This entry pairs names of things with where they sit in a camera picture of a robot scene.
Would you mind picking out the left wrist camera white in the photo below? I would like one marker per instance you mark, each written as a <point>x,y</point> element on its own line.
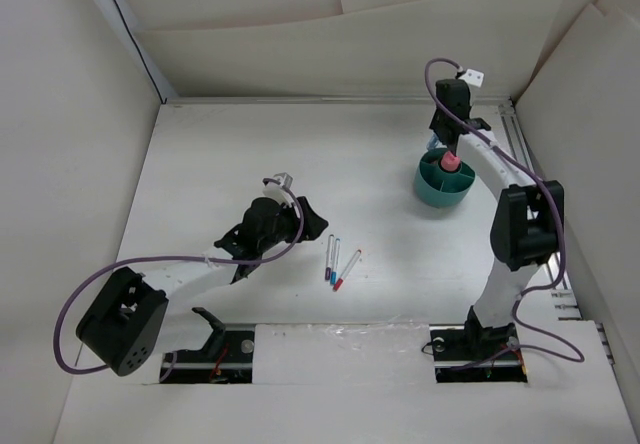
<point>277,187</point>

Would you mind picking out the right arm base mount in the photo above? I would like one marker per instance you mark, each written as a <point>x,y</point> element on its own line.
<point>470,353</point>

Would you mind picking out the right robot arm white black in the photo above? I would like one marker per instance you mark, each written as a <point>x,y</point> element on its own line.
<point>526,227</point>

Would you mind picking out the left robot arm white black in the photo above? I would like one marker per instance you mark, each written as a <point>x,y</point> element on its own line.
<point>123,326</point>

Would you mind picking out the red cap white marker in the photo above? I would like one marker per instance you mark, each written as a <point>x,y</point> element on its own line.
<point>347,270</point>

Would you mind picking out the blue translucent stapler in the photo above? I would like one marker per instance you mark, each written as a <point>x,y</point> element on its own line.
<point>433,143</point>

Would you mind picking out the teal round divided container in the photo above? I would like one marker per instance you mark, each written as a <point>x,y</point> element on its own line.
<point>440,189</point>

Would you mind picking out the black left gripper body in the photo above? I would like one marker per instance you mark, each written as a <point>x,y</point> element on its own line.
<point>286,229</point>

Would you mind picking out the blue cap white marker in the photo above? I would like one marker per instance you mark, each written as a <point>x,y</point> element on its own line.
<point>334,260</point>

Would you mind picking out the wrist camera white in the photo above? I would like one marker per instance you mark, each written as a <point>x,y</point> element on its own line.
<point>277,187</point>
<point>472,77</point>

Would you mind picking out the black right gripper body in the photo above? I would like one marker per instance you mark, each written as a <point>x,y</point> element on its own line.
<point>469,100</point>

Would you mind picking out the purple cap white marker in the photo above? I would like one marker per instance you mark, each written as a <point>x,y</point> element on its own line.
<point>329,258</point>

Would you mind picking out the pink cap glue bottle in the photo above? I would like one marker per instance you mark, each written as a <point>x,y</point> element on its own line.
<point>450,162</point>

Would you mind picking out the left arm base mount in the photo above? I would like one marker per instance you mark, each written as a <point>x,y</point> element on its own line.
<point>225,357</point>

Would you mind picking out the aluminium rail right side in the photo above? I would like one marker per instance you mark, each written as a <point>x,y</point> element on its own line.
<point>556,265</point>

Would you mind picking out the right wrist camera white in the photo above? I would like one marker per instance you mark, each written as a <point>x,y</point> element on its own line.
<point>472,77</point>

